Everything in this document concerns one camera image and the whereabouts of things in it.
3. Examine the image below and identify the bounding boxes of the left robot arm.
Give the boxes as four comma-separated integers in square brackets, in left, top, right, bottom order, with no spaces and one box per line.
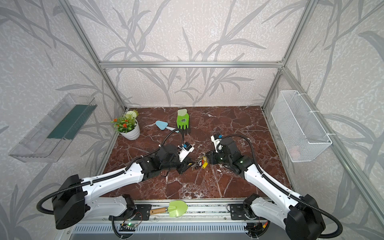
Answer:
[36,141,195,230]

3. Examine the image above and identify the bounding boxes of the green work glove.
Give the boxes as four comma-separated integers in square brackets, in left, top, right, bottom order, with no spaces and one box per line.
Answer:
[177,109,191,135]

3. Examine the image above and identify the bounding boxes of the green shovel wooden handle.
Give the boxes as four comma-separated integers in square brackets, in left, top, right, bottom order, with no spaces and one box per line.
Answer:
[150,200,188,218]

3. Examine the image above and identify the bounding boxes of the left circuit board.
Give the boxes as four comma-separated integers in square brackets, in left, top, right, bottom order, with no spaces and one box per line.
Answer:
[118,222,141,233]

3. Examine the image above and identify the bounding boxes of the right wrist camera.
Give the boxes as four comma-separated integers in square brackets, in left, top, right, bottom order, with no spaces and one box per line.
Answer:
[211,134,223,153]

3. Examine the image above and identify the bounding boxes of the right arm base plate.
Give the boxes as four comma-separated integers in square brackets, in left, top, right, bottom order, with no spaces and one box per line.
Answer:
[227,204,267,222]

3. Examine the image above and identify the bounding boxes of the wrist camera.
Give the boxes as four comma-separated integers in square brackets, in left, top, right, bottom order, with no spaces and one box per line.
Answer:
[211,134,223,153]
[179,142,195,163]

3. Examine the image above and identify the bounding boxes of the white wire basket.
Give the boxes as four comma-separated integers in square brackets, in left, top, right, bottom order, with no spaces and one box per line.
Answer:
[271,90,332,163]

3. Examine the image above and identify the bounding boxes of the potted flower plant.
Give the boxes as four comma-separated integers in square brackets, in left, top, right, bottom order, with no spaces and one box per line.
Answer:
[112,110,140,141]

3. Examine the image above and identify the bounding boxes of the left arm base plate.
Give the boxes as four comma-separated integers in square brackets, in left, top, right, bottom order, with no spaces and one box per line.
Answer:
[125,204,152,222]

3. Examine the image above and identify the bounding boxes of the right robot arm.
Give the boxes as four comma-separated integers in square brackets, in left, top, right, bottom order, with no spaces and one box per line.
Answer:
[206,134,344,240]

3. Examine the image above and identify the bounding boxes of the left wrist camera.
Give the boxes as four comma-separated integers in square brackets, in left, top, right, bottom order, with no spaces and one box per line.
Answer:
[179,142,195,163]

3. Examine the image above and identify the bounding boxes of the round metal key organizer ring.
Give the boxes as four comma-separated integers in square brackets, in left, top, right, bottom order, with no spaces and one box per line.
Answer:
[193,155,209,170]

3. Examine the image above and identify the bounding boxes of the light blue trowel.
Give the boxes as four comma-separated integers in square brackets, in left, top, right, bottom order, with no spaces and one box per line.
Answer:
[155,121,176,131]

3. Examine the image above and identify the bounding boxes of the right wiring bundle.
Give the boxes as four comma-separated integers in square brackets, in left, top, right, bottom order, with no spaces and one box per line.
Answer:
[244,220,271,239]

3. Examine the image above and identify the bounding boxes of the clear acrylic wall shelf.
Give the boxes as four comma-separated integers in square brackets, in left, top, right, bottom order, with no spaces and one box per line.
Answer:
[9,94,97,163]

